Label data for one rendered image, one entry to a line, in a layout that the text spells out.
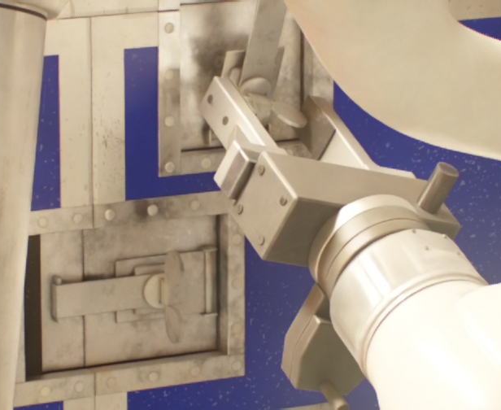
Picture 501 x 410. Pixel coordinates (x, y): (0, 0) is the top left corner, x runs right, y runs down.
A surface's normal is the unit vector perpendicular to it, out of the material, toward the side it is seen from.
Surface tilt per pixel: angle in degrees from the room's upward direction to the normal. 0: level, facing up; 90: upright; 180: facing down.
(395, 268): 40
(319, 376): 114
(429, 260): 25
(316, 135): 75
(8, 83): 83
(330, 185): 29
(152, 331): 90
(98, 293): 90
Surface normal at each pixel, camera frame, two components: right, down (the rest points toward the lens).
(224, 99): -0.80, -0.14
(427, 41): 0.72, 0.58
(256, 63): 0.41, 0.58
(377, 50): 0.11, 0.90
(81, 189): 0.45, 0.20
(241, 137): 0.44, -0.80
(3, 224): 0.81, 0.03
